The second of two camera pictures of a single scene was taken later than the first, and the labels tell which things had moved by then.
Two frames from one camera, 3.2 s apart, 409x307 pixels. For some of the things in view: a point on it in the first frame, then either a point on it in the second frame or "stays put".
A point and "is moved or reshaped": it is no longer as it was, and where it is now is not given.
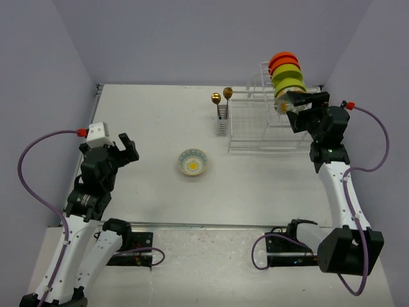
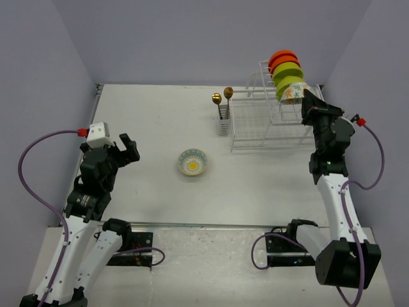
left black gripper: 126,155 stays put
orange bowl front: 284,60 stays put
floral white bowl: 283,102 is moved or reshaped
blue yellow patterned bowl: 192,162 stays put
